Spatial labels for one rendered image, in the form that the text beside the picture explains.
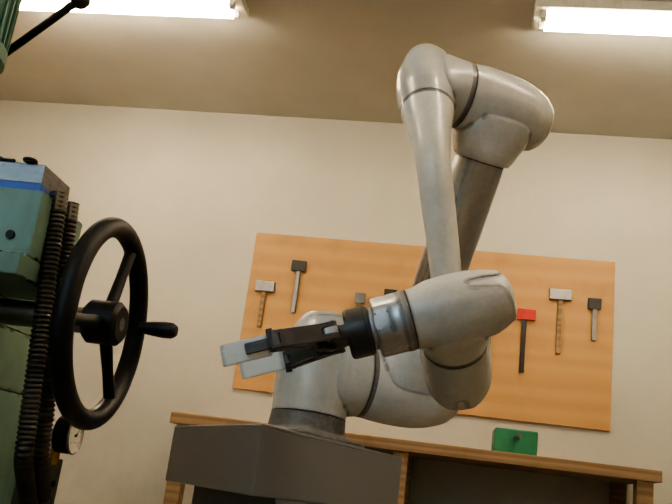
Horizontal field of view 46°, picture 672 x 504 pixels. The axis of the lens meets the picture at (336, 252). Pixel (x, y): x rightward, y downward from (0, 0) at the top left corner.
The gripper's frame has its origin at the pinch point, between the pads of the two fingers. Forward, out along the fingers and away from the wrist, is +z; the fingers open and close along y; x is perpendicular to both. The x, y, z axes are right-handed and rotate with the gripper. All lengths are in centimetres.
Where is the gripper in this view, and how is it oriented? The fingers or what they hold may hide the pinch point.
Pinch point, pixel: (238, 361)
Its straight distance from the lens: 120.0
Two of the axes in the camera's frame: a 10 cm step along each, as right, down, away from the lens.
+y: -0.8, -2.8, -9.6
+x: 2.3, 9.3, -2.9
